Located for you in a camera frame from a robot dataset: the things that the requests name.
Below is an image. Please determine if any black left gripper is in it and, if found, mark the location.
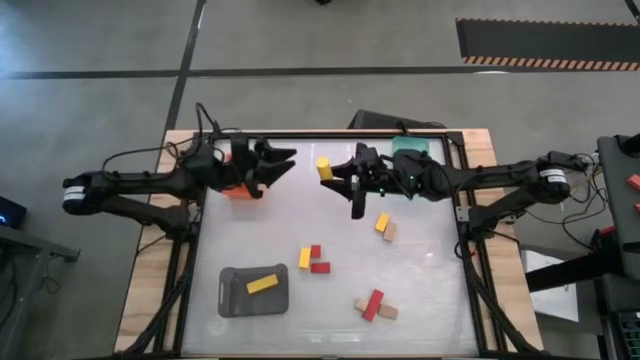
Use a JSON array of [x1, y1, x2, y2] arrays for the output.
[[225, 133, 298, 200]]

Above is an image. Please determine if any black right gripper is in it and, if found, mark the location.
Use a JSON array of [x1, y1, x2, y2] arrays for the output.
[[319, 142, 399, 221]]

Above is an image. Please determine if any yellow cylinder block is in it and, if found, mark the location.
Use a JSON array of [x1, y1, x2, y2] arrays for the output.
[[316, 156, 335, 182]]

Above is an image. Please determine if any long yellow block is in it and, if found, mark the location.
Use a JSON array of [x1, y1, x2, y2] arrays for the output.
[[245, 273, 280, 295]]

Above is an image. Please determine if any orange plastic bin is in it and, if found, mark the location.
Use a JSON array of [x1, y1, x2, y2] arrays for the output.
[[221, 152, 267, 200]]

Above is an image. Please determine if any black electronics box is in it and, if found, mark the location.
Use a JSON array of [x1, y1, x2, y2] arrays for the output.
[[347, 108, 447, 131]]

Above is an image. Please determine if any teal plastic bin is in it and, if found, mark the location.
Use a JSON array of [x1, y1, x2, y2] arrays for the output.
[[391, 135, 431, 155]]

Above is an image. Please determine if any long red block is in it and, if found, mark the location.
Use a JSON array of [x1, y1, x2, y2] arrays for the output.
[[361, 288, 385, 323]]

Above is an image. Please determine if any dark grey plastic bin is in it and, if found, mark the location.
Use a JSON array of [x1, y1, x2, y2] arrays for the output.
[[217, 263, 290, 319]]

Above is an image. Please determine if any white paper sheet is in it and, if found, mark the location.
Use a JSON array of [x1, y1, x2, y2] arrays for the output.
[[519, 248, 580, 324]]

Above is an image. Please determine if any black stand beam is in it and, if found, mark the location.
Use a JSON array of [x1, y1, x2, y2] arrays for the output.
[[524, 248, 621, 294]]

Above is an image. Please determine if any black hazard-striped floor mat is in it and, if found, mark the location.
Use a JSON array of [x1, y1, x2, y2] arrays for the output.
[[454, 17, 640, 72]]

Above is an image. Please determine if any black device with blue light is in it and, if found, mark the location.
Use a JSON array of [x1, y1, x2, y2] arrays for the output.
[[0, 196, 28, 231]]

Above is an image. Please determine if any grey desk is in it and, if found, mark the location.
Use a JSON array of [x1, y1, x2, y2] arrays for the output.
[[0, 224, 81, 360]]

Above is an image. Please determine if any black cart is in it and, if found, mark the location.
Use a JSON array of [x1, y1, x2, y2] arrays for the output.
[[597, 133, 640, 281]]

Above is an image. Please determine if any dark crate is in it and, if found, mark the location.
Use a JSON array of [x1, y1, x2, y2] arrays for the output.
[[615, 309, 640, 360]]

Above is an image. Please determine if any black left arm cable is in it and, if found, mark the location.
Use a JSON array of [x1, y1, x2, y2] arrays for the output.
[[102, 102, 224, 174]]

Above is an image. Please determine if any black cable bundle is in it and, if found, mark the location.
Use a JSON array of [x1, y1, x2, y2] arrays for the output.
[[524, 152, 609, 251]]

